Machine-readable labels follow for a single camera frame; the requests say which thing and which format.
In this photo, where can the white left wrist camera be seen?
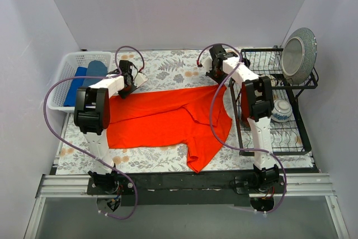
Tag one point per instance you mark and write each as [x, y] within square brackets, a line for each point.
[140, 79]

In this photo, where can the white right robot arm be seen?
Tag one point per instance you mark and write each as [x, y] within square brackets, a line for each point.
[256, 104]

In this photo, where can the white blue patterned bowl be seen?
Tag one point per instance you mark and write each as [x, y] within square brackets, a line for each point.
[282, 111]

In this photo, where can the royal blue rolled shirt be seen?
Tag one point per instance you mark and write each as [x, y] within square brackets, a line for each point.
[70, 100]

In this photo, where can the orange t shirt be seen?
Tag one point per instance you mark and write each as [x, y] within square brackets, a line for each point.
[195, 117]

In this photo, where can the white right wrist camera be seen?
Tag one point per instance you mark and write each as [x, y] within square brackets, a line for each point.
[206, 63]

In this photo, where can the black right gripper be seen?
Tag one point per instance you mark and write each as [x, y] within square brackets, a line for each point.
[213, 71]

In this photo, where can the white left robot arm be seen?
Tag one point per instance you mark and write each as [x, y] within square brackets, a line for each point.
[92, 115]

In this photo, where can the grey patterned plate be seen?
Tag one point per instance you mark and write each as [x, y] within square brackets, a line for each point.
[298, 56]

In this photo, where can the floral patterned table cloth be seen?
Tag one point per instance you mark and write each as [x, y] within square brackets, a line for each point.
[169, 70]

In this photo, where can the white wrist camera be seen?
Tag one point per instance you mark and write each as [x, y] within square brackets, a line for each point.
[140, 79]
[206, 63]

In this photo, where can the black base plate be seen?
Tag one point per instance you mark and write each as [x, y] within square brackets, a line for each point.
[184, 188]

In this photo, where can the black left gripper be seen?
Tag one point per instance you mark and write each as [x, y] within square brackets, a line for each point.
[125, 90]

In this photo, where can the aluminium frame rail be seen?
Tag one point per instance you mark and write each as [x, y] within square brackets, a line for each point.
[76, 186]

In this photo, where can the black wire dish rack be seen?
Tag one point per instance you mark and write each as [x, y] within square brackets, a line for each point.
[288, 138]

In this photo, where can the grey blue rolled shirt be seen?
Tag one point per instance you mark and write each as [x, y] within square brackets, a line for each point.
[96, 68]

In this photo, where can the red bowl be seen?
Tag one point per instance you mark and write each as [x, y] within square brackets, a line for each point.
[245, 115]

